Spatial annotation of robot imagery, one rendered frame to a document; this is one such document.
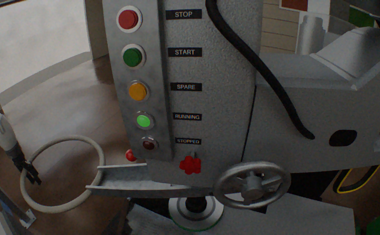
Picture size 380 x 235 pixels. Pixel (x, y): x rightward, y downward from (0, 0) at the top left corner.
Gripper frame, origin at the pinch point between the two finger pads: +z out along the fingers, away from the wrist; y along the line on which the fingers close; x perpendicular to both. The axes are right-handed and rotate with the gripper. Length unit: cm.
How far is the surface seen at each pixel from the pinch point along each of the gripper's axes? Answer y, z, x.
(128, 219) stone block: 57, 4, -17
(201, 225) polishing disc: 86, -8, -26
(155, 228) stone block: 69, 1, -22
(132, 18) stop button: 72, -69, -25
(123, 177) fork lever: 58, -12, -5
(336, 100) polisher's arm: 104, -61, -31
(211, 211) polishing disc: 91, -8, -21
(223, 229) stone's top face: 94, -6, -28
